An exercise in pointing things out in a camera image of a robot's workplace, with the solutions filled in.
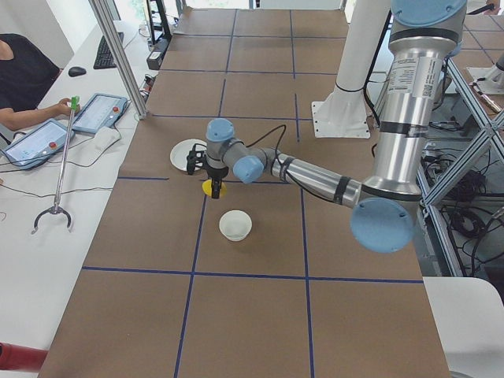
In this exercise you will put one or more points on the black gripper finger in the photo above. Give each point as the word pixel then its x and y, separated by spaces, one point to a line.
pixel 214 189
pixel 219 189

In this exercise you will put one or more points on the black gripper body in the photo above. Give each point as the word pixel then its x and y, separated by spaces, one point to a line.
pixel 216 172

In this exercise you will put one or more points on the yellow lemon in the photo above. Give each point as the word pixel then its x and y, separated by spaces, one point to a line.
pixel 206 186

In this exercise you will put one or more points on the person's forearm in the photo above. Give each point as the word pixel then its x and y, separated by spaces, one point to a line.
pixel 15 121

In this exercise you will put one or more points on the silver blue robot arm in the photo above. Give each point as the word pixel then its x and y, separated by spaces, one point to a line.
pixel 384 204

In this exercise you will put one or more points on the white bowl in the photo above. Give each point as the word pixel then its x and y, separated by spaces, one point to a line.
pixel 235 225

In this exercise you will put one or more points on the white round plate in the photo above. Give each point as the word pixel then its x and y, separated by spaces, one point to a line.
pixel 179 153

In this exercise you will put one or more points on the person's hand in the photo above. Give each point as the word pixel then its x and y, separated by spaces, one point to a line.
pixel 62 108

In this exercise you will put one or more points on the white cloth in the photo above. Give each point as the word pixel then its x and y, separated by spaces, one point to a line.
pixel 105 137

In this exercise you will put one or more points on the blue teach pendant tablet far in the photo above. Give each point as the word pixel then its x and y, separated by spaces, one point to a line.
pixel 101 111

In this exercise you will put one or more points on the blue teach pendant tablet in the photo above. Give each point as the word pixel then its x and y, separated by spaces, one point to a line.
pixel 37 146
pixel 101 111

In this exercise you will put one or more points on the black keyboard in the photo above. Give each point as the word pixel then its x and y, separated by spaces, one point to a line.
pixel 104 58

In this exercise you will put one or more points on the black computer mouse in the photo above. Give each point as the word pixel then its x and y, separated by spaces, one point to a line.
pixel 76 71

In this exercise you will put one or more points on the blue teach pendant tablet near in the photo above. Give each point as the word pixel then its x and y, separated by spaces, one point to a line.
pixel 37 146

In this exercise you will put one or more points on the person in black shirt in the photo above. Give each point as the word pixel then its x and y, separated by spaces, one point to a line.
pixel 27 77

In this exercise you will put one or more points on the red object at corner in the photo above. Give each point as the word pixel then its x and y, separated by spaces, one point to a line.
pixel 21 358

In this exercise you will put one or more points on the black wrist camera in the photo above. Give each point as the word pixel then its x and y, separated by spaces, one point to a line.
pixel 195 158

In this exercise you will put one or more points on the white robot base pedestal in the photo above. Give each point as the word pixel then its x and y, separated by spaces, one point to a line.
pixel 343 114

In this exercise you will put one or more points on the aluminium frame post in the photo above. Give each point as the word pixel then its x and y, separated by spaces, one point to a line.
pixel 105 21

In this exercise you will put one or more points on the aluminium frame truss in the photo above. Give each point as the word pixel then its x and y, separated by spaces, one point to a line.
pixel 461 172

